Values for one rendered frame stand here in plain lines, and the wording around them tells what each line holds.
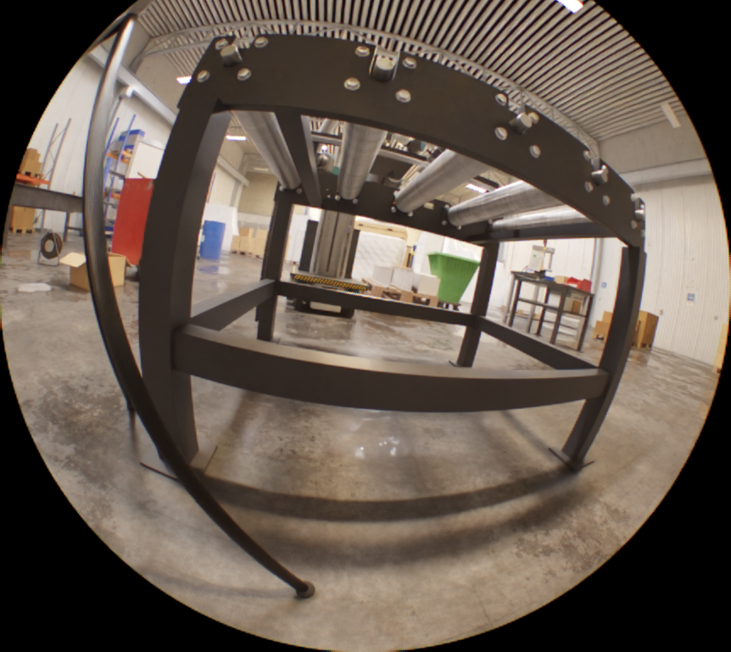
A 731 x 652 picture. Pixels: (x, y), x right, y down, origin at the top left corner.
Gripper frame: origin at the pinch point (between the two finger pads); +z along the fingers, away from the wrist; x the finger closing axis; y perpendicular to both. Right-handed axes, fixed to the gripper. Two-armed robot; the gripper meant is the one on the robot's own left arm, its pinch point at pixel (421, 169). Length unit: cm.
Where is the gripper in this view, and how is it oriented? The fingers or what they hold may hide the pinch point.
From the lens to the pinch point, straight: 140.7
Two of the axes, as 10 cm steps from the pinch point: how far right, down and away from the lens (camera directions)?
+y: -7.4, -6.5, -1.7
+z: -6.7, 7.0, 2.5
